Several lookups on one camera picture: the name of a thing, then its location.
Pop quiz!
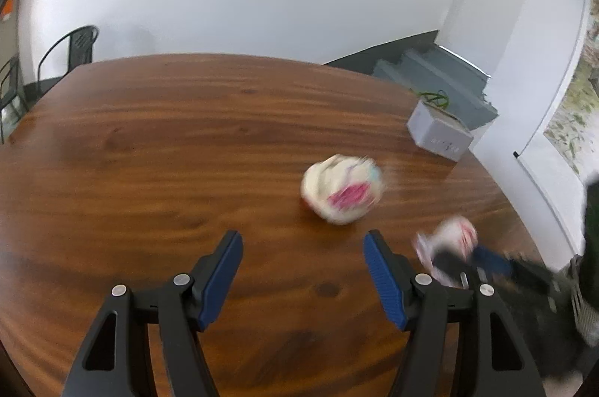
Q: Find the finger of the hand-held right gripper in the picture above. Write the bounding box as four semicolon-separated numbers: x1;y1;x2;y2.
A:
472;247;516;279
433;249;469;284

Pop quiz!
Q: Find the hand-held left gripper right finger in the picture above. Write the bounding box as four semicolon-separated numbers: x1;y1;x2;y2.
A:
364;230;546;397

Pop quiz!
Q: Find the large white pink wrapper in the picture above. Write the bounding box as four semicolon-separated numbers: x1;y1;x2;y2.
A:
301;154;387;225

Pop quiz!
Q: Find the wooden desktop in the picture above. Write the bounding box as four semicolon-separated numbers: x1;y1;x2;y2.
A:
0;54;557;397

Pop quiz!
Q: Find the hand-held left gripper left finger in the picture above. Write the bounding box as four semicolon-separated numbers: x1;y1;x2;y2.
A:
66;230;244;397

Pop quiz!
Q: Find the grey staircase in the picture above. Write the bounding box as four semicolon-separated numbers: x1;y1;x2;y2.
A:
323;29;499;131

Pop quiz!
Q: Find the small white pink wrapper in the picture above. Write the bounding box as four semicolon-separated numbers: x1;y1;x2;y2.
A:
412;215;479;288

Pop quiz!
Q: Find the hanging scroll painting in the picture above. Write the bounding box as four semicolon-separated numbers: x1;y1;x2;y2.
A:
512;0;599;192

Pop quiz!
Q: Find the black metal chair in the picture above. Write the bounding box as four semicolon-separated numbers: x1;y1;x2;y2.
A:
36;25;100;82
0;55;25;145

